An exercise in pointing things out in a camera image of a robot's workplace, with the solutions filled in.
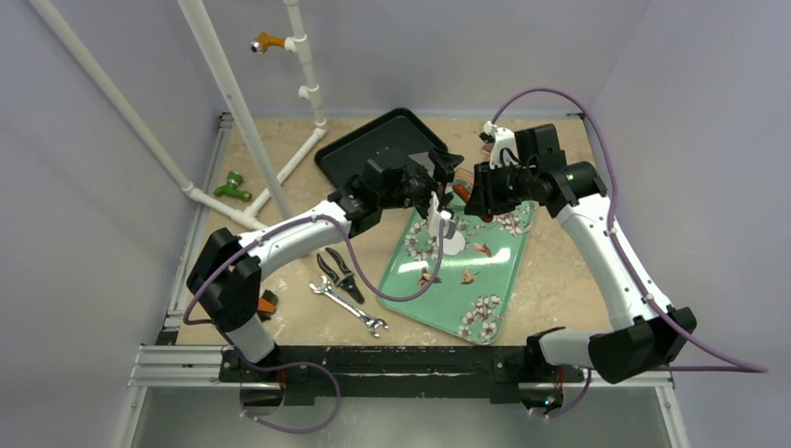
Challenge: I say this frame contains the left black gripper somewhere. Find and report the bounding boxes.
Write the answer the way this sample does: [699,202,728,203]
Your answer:
[378,150,462,220]

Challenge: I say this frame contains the aluminium rail frame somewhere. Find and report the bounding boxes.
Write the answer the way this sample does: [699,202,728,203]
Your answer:
[113,119,690,447]

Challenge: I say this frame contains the white dough ball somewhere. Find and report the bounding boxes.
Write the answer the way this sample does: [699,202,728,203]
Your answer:
[442,231,466,256]

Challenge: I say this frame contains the orange black small tool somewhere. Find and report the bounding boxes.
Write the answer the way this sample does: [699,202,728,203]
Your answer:
[257,289,279,321]

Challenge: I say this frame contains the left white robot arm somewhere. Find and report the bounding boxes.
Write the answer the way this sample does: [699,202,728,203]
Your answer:
[183,148,465,382]

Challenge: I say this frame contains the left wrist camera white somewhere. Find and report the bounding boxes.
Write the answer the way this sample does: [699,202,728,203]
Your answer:
[426,192,455,239]

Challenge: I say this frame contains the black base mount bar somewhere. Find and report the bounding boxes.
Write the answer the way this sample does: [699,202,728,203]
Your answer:
[218,345,585,409]

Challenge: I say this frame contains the black handled pliers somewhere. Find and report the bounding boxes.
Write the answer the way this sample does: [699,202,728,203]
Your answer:
[316,247,365,304]

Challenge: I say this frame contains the green plastic faucet tap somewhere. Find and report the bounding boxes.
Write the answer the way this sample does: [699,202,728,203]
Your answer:
[213,171,252,202]

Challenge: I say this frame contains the orange faucet tap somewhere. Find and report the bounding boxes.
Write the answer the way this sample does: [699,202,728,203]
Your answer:
[249,32,286,55]

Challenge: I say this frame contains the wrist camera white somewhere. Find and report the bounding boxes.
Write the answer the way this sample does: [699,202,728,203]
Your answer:
[426,192,455,239]
[479,121,520,169]

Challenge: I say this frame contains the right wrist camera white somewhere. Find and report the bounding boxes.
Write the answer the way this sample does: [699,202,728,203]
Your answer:
[479,121,520,169]

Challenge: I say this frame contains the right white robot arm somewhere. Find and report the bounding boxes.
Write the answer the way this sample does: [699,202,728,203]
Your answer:
[465,121,697,384]

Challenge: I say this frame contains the white PVC pipe frame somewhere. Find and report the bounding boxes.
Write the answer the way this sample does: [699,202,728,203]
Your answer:
[28,1,327,230]

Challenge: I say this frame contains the black plastic tray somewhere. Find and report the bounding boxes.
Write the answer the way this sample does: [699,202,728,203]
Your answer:
[313,107,448,188]

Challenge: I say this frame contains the silver open-end wrench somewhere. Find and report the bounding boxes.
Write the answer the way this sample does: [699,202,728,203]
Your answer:
[309,274,390,338]

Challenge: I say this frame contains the green floral tray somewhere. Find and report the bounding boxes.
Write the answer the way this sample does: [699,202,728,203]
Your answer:
[378,196,537,345]

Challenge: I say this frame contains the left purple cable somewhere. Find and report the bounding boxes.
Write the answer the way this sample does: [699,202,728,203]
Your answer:
[182,213,446,434]

